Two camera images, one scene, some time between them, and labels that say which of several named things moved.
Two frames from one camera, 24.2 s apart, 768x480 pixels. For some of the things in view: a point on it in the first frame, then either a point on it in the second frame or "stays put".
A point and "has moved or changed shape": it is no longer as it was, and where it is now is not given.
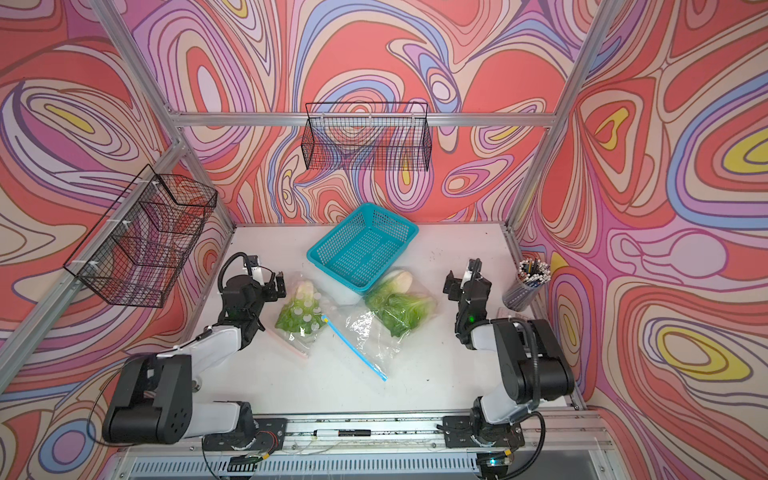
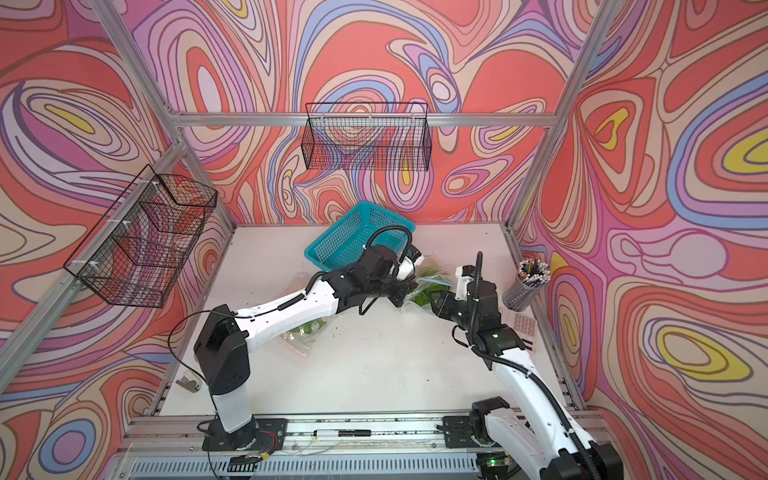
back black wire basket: (367, 136) stays put
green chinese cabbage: (398, 309) to (432, 284)
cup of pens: (533, 274) stays put
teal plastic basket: (364, 250) stays put
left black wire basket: (136, 254) stays put
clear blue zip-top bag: (377, 329) has moved or changed shape
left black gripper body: (268, 293) to (390, 288)
